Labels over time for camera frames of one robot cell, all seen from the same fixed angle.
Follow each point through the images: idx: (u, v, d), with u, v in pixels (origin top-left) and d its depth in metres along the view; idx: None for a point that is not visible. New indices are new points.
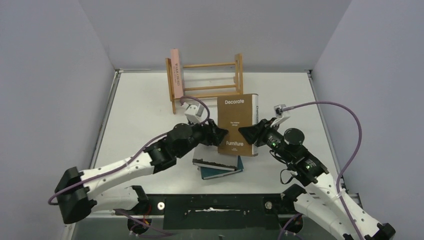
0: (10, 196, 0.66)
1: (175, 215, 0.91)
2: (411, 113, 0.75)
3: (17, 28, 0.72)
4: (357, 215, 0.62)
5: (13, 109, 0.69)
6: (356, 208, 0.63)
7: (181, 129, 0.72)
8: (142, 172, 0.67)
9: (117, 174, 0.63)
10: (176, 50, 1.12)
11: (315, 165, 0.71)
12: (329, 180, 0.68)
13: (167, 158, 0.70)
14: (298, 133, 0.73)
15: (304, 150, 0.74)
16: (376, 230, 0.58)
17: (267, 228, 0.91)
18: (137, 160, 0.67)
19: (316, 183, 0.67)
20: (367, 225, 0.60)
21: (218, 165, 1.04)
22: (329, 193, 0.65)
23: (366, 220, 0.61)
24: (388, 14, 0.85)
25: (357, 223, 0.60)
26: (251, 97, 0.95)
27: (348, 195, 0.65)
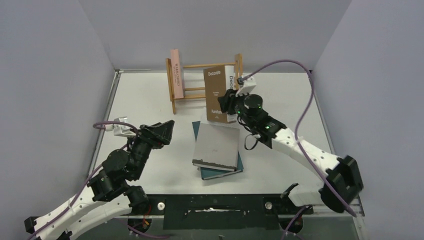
0: (10, 196, 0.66)
1: (175, 215, 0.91)
2: (411, 113, 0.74)
3: (18, 29, 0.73)
4: (316, 155, 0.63)
5: (14, 109, 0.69)
6: (315, 150, 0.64)
7: (116, 158, 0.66)
8: (91, 207, 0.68)
9: (63, 217, 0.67)
10: (175, 50, 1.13)
11: (275, 126, 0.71)
12: (286, 132, 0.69)
13: (114, 186, 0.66)
14: (256, 98, 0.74)
15: (265, 114, 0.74)
16: (337, 163, 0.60)
17: (267, 228, 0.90)
18: (81, 198, 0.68)
19: (276, 138, 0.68)
20: (328, 161, 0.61)
21: (218, 164, 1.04)
22: (289, 143, 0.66)
23: (327, 157, 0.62)
24: (389, 14, 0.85)
25: (318, 162, 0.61)
26: (225, 67, 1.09)
27: (305, 141, 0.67)
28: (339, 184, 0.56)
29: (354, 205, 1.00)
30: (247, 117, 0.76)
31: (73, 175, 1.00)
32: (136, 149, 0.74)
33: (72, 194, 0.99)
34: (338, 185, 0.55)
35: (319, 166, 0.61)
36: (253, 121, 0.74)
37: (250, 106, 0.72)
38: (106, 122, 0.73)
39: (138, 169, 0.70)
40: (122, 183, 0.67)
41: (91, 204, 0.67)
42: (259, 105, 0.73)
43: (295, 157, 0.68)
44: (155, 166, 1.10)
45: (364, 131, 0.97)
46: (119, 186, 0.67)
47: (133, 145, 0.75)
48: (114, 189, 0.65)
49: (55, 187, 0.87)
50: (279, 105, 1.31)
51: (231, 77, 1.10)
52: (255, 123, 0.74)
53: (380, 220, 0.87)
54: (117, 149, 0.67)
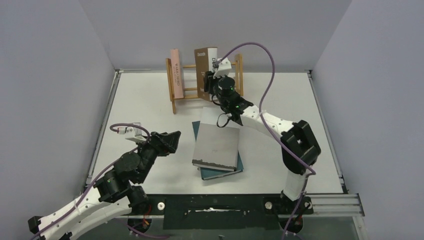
0: (10, 195, 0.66)
1: (175, 216, 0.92)
2: (412, 112, 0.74)
3: (17, 29, 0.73)
4: (275, 122, 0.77)
5: (13, 109, 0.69)
6: (274, 119, 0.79)
7: (127, 160, 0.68)
8: (96, 207, 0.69)
9: (69, 217, 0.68)
10: (175, 50, 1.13)
11: (244, 105, 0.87)
12: (252, 108, 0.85)
13: (119, 188, 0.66)
14: (229, 81, 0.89)
15: (237, 95, 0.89)
16: (292, 126, 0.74)
17: (267, 228, 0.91)
18: (87, 198, 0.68)
19: (244, 114, 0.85)
20: (285, 126, 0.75)
21: (218, 165, 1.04)
22: (253, 116, 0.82)
23: (284, 123, 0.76)
24: (388, 13, 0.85)
25: (276, 127, 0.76)
26: (209, 50, 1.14)
27: (267, 113, 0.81)
28: (292, 142, 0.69)
29: (354, 205, 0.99)
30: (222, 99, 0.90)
31: (72, 174, 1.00)
32: (144, 153, 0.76)
33: (72, 194, 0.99)
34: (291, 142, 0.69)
35: (277, 130, 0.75)
36: (226, 101, 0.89)
37: (224, 88, 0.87)
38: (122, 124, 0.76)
39: (144, 173, 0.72)
40: (128, 185, 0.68)
41: (96, 205, 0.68)
42: (231, 87, 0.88)
43: (260, 128, 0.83)
44: (154, 166, 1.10)
45: (364, 131, 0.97)
46: (125, 188, 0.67)
47: (141, 150, 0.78)
48: (120, 191, 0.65)
49: (54, 186, 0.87)
50: (279, 105, 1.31)
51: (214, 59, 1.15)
52: (228, 102, 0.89)
53: (380, 220, 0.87)
54: (131, 151, 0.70)
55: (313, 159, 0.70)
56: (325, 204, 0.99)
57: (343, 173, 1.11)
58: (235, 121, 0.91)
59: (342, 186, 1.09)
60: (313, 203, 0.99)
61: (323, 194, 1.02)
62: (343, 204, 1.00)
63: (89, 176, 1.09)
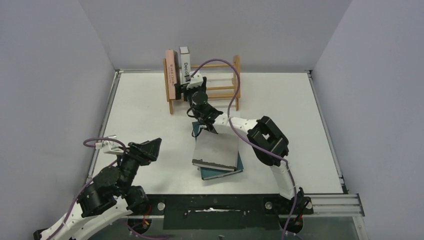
0: (11, 194, 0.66)
1: (175, 216, 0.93)
2: (412, 112, 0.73)
3: (17, 30, 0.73)
4: (242, 123, 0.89)
5: (13, 109, 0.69)
6: (240, 121, 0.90)
7: (107, 174, 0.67)
8: (82, 221, 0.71)
9: (60, 232, 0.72)
10: (170, 51, 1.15)
11: (216, 115, 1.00)
12: (221, 116, 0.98)
13: (101, 201, 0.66)
14: (202, 95, 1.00)
15: (210, 107, 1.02)
16: (256, 123, 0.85)
17: (267, 228, 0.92)
18: (72, 214, 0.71)
19: (215, 122, 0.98)
20: (250, 124, 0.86)
21: (218, 164, 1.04)
22: (224, 123, 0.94)
23: (249, 122, 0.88)
24: (388, 13, 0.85)
25: (243, 128, 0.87)
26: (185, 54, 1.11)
27: (234, 116, 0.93)
28: (258, 138, 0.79)
29: (354, 205, 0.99)
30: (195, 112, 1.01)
31: (73, 174, 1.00)
32: (124, 166, 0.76)
33: (72, 194, 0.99)
34: (258, 138, 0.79)
35: (244, 130, 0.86)
36: (200, 112, 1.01)
37: (198, 102, 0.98)
38: (99, 139, 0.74)
39: (126, 186, 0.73)
40: (110, 198, 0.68)
41: (82, 219, 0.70)
42: (204, 101, 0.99)
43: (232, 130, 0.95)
44: (154, 165, 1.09)
45: (364, 131, 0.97)
46: (107, 201, 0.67)
47: (121, 162, 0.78)
48: (101, 204, 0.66)
49: (54, 187, 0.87)
50: (279, 105, 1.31)
51: (189, 65, 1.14)
52: (202, 114, 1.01)
53: (381, 220, 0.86)
54: (110, 165, 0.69)
55: (284, 148, 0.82)
56: (325, 204, 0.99)
57: (343, 174, 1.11)
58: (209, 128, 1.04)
59: (342, 186, 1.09)
60: (313, 203, 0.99)
61: (324, 194, 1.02)
62: (343, 205, 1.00)
63: (89, 176, 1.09)
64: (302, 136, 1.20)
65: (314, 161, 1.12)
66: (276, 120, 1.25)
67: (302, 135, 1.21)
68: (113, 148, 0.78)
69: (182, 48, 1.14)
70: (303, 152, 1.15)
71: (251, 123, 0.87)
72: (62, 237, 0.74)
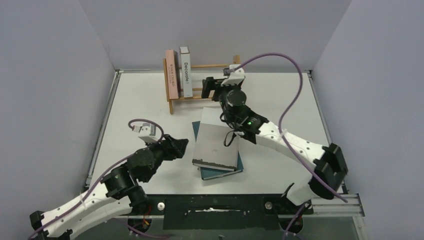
0: (11, 195, 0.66)
1: (175, 216, 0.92)
2: (411, 112, 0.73)
3: (17, 30, 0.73)
4: (303, 147, 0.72)
5: (14, 110, 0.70)
6: (300, 142, 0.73)
7: (141, 155, 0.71)
8: (101, 204, 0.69)
9: (73, 212, 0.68)
10: (170, 50, 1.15)
11: (256, 121, 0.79)
12: (269, 126, 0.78)
13: (126, 184, 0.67)
14: (240, 95, 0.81)
15: (248, 110, 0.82)
16: (322, 152, 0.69)
17: (267, 228, 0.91)
18: (93, 193, 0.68)
19: (260, 133, 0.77)
20: (313, 150, 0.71)
21: (218, 165, 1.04)
22: (273, 137, 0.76)
23: (312, 146, 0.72)
24: (388, 13, 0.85)
25: (304, 153, 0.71)
26: (186, 53, 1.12)
27: (290, 133, 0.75)
28: (326, 173, 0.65)
29: (354, 205, 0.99)
30: (229, 115, 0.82)
31: (72, 175, 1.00)
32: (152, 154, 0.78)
33: (72, 194, 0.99)
34: (328, 175, 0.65)
35: (307, 157, 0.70)
36: (235, 116, 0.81)
37: (233, 104, 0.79)
38: (143, 120, 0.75)
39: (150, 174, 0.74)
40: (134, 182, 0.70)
41: (103, 200, 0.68)
42: (242, 102, 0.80)
43: (280, 148, 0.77)
44: None
45: (364, 131, 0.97)
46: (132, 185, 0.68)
47: None
48: (127, 187, 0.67)
49: (54, 186, 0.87)
50: (279, 105, 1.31)
51: (189, 64, 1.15)
52: (237, 118, 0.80)
53: (380, 220, 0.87)
54: (146, 148, 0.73)
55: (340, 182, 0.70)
56: (325, 204, 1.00)
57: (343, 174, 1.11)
58: (247, 138, 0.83)
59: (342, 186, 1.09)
60: (313, 204, 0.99)
61: None
62: (343, 205, 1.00)
63: (89, 176, 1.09)
64: (302, 136, 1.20)
65: None
66: (276, 120, 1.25)
67: (302, 135, 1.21)
68: (151, 134, 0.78)
69: (182, 48, 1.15)
70: None
71: (315, 150, 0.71)
72: (71, 219, 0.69)
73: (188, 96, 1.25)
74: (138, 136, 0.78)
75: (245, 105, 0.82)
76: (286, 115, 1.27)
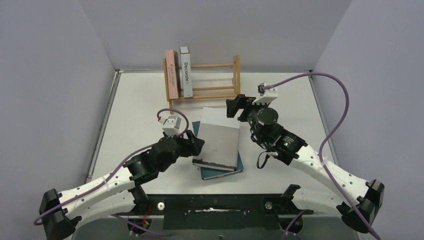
0: (11, 195, 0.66)
1: (175, 216, 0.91)
2: (411, 112, 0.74)
3: (18, 30, 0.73)
4: (345, 180, 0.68)
5: (14, 109, 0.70)
6: (342, 175, 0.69)
7: (165, 142, 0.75)
8: (121, 187, 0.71)
9: (95, 193, 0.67)
10: (170, 50, 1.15)
11: (290, 139, 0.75)
12: (308, 151, 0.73)
13: (147, 171, 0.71)
14: (272, 113, 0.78)
15: (280, 128, 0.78)
16: (366, 188, 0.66)
17: (267, 228, 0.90)
18: (116, 176, 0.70)
19: (298, 158, 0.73)
20: (357, 185, 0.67)
21: (218, 165, 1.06)
22: (313, 165, 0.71)
23: (354, 181, 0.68)
24: (388, 13, 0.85)
25: (347, 188, 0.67)
26: (186, 54, 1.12)
27: (332, 164, 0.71)
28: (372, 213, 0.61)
29: None
30: (261, 134, 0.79)
31: (72, 175, 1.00)
32: None
33: None
34: (371, 215, 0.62)
35: (349, 191, 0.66)
36: (269, 135, 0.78)
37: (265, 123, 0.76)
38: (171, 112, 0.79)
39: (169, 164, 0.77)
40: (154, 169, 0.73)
41: (126, 184, 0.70)
42: (274, 120, 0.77)
43: (317, 177, 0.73)
44: None
45: (363, 131, 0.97)
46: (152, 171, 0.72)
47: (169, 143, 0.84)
48: (148, 173, 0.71)
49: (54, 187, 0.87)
50: (279, 106, 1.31)
51: (188, 64, 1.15)
52: (271, 137, 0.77)
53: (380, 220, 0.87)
54: (171, 137, 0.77)
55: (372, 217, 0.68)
56: None
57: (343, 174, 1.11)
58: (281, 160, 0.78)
59: None
60: None
61: None
62: None
63: (89, 176, 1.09)
64: (302, 136, 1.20)
65: None
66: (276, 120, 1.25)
67: (302, 135, 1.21)
68: (175, 127, 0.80)
69: (182, 48, 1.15)
70: None
71: (358, 184, 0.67)
72: (90, 200, 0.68)
73: (188, 96, 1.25)
74: (162, 127, 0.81)
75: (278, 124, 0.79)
76: (286, 115, 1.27)
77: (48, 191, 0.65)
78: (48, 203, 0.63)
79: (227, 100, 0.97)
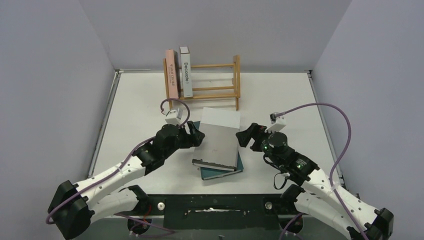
0: (11, 194, 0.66)
1: (175, 216, 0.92)
2: (412, 111, 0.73)
3: (17, 29, 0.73)
4: (353, 205, 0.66)
5: (14, 108, 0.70)
6: (351, 200, 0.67)
7: (168, 129, 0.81)
8: (134, 174, 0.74)
9: (112, 179, 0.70)
10: (170, 50, 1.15)
11: (303, 162, 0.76)
12: (320, 175, 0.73)
13: (154, 157, 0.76)
14: (281, 136, 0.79)
15: (292, 151, 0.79)
16: (375, 215, 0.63)
17: (267, 228, 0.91)
18: (128, 163, 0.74)
19: (309, 181, 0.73)
20: (366, 211, 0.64)
21: (218, 165, 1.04)
22: (323, 188, 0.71)
23: (364, 207, 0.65)
24: (388, 13, 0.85)
25: (355, 213, 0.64)
26: (186, 54, 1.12)
27: (341, 188, 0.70)
28: None
29: None
30: (273, 156, 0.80)
31: (72, 175, 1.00)
32: None
33: None
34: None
35: (357, 217, 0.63)
36: (280, 159, 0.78)
37: (275, 145, 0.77)
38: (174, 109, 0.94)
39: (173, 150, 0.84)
40: (160, 156, 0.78)
41: (138, 170, 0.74)
42: (284, 142, 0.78)
43: (328, 201, 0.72)
44: None
45: (363, 131, 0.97)
46: (159, 158, 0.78)
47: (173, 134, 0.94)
48: (155, 160, 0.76)
49: (54, 186, 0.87)
50: (279, 105, 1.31)
51: (188, 64, 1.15)
52: (283, 160, 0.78)
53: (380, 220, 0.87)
54: (172, 123, 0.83)
55: None
56: None
57: (343, 174, 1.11)
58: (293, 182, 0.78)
59: (342, 186, 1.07)
60: None
61: None
62: None
63: (89, 176, 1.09)
64: (302, 136, 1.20)
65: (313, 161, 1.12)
66: None
67: (302, 135, 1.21)
68: (177, 117, 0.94)
69: (182, 48, 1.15)
70: (303, 152, 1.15)
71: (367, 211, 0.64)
72: (107, 188, 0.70)
73: (188, 96, 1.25)
74: (166, 118, 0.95)
75: (289, 146, 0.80)
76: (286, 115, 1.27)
77: (62, 183, 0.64)
78: (64, 194, 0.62)
79: (237, 133, 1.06)
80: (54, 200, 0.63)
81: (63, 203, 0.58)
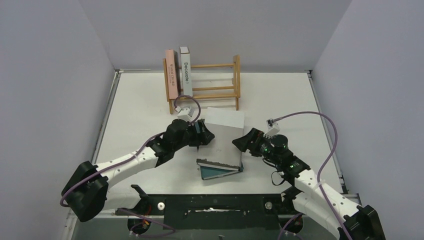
0: (11, 194, 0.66)
1: (175, 215, 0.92)
2: (411, 111, 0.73)
3: (17, 29, 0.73)
4: (336, 200, 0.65)
5: (13, 109, 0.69)
6: (335, 196, 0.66)
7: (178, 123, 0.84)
8: (148, 163, 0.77)
9: (128, 164, 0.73)
10: (170, 51, 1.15)
11: (298, 165, 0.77)
12: (309, 174, 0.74)
13: (166, 149, 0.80)
14: (283, 138, 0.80)
15: (291, 153, 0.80)
16: (356, 210, 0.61)
17: (267, 228, 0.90)
18: (143, 152, 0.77)
19: (299, 177, 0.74)
20: (348, 206, 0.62)
21: (222, 164, 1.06)
22: (310, 184, 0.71)
23: (347, 203, 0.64)
24: (388, 13, 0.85)
25: (336, 206, 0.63)
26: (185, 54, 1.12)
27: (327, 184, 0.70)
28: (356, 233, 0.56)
29: None
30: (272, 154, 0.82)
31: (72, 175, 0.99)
32: None
33: None
34: (358, 236, 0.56)
35: (338, 211, 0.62)
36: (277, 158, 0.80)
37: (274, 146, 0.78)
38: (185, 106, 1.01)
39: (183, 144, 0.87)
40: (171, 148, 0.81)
41: (152, 159, 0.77)
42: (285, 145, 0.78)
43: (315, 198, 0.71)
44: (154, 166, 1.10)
45: (363, 131, 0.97)
46: (170, 150, 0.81)
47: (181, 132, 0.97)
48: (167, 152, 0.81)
49: (53, 186, 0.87)
50: (279, 105, 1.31)
51: (188, 64, 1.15)
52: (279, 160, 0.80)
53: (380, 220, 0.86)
54: (180, 118, 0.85)
55: None
56: None
57: (343, 174, 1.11)
58: (289, 181, 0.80)
59: (342, 186, 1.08)
60: None
61: None
62: None
63: None
64: (302, 136, 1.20)
65: (313, 161, 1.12)
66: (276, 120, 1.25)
67: (302, 135, 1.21)
68: (188, 113, 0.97)
69: (182, 48, 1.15)
70: (303, 152, 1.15)
71: (349, 206, 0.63)
72: (124, 173, 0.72)
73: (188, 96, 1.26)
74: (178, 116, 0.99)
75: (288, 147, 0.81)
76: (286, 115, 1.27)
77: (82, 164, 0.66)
78: (83, 174, 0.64)
79: (232, 140, 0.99)
80: (72, 180, 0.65)
81: (80, 182, 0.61)
